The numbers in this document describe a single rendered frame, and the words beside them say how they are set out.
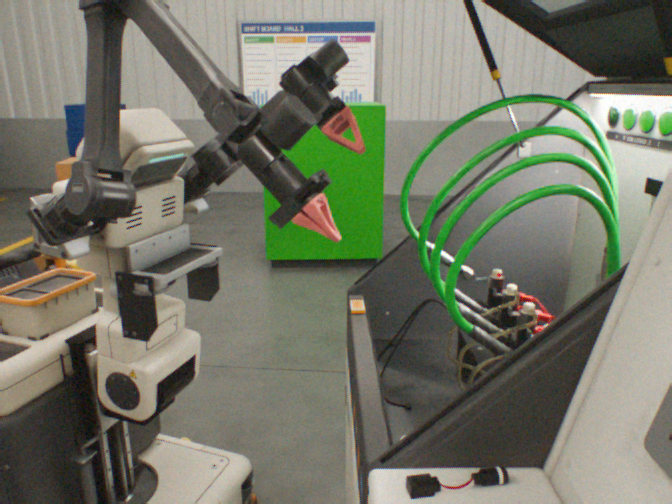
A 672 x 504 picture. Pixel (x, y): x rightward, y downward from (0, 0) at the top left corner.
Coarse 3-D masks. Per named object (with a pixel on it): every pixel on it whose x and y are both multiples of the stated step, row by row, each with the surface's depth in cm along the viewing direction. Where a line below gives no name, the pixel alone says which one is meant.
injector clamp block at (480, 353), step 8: (464, 336) 103; (512, 336) 103; (464, 344) 102; (480, 344) 100; (472, 352) 97; (480, 352) 97; (488, 352) 97; (464, 360) 102; (472, 360) 97; (480, 360) 94; (464, 368) 102; (480, 368) 92; (488, 368) 92; (464, 376) 102; (480, 376) 92
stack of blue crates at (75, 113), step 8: (72, 104) 676; (80, 104) 676; (72, 112) 662; (80, 112) 662; (72, 120) 665; (80, 120) 665; (72, 128) 668; (80, 128) 667; (72, 136) 667; (80, 136) 666; (72, 144) 670; (72, 152) 673
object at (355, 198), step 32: (384, 128) 413; (320, 160) 418; (352, 160) 419; (384, 160) 420; (352, 192) 427; (288, 224) 432; (352, 224) 434; (288, 256) 440; (320, 256) 441; (352, 256) 442
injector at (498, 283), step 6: (492, 282) 98; (498, 282) 97; (492, 288) 98; (498, 288) 98; (492, 294) 98; (480, 300) 99; (492, 300) 99; (498, 300) 98; (486, 306) 99; (492, 306) 99; (498, 312) 99; (498, 318) 101
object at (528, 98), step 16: (512, 96) 89; (528, 96) 89; (544, 96) 89; (480, 112) 89; (576, 112) 90; (448, 128) 90; (592, 128) 90; (432, 144) 91; (608, 144) 91; (416, 160) 92; (608, 160) 92; (400, 208) 94; (416, 240) 96
